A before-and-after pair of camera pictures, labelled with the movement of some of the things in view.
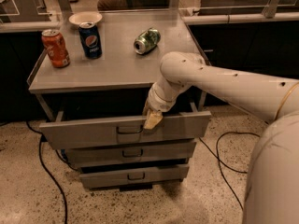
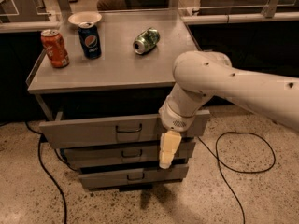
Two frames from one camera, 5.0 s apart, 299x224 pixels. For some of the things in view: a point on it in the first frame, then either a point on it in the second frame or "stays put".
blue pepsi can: (91, 40) stays put
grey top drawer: (90, 133) stays put
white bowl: (80, 17) stays put
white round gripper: (154, 105) to (173, 119)
